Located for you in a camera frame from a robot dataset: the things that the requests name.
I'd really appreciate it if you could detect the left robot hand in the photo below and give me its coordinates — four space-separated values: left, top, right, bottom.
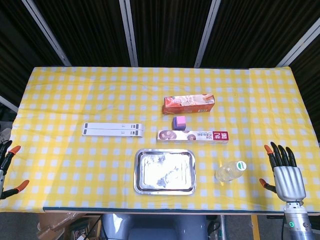
0 140 30 200

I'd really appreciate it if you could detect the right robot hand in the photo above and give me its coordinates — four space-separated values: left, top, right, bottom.
259 141 307 202

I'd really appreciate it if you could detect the transparent small plastic bottle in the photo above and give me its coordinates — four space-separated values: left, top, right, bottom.
215 160 248 184

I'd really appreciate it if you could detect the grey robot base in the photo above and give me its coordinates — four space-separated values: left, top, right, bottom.
101 213 208 240

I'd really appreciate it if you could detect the stainless steel tray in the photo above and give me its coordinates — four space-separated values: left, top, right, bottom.
133 148 197 196

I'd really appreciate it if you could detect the yellow white checkered tablecloth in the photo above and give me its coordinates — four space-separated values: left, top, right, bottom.
0 65 320 214

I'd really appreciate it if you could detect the baking paper roll box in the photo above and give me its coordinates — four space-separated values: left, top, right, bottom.
156 129 230 144

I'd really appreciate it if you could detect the white folding laptop stand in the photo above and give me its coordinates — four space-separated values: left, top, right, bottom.
82 122 146 138

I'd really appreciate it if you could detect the purple foam block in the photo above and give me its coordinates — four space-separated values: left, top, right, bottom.
172 117 187 131

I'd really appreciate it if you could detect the orange snack carton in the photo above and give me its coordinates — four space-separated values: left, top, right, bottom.
161 93 216 115

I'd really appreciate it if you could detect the white partition post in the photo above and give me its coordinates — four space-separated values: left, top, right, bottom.
21 0 72 67
276 17 320 68
194 0 221 68
118 0 139 67

